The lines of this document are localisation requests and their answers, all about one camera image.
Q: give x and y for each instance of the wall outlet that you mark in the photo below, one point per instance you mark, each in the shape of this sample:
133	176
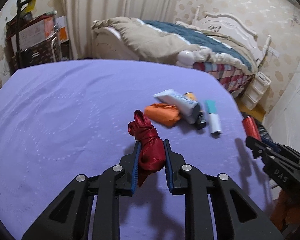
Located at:
273	52

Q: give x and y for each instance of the white bed headboard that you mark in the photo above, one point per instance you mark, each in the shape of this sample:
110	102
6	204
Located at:
230	27

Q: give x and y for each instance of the plaid bed sheet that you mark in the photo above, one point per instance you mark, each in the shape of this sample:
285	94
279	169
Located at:
222	72

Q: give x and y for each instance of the teal and white bottle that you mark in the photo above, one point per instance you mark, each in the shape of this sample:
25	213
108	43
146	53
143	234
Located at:
213	120

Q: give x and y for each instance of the white and orange box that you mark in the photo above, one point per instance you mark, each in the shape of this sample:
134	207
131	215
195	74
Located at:
61	30

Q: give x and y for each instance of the white squeeze tube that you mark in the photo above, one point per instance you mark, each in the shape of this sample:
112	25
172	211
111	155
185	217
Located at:
180	102

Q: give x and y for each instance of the black hand trolley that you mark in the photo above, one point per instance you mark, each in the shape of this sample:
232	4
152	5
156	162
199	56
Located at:
21	17

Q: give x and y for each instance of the yellow bottle with black cap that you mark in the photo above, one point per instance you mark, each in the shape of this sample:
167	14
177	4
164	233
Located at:
191	95

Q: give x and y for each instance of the red bottle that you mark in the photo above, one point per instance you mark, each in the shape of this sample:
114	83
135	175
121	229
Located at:
251	128

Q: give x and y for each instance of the bed with quilt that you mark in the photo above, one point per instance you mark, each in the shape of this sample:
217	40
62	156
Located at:
165	40

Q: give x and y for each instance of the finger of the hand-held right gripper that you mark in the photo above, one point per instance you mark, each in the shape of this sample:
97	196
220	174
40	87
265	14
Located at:
270	145
256	146

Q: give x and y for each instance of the white wardrobe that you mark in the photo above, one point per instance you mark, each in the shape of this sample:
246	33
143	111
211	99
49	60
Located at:
292	100

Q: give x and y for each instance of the cream curtain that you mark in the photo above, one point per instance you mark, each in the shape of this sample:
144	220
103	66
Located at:
120	5

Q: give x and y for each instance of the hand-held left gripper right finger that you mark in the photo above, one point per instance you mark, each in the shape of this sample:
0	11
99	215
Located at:
168	165

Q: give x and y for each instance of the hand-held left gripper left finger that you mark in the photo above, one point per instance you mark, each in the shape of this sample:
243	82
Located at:
136	165

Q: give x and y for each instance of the dark red ribbon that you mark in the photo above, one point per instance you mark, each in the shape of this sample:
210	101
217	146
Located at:
150	152

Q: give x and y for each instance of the white bedpost knob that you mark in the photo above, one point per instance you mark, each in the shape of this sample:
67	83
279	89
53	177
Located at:
186	57

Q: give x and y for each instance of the cardboard box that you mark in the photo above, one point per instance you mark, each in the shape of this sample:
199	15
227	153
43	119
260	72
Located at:
32	33

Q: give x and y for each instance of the white plastic drawer unit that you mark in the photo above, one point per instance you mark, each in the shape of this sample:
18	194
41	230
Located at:
256	87

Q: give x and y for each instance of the orange crumpled wrapper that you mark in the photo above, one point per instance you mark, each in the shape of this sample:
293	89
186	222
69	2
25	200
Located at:
165	113

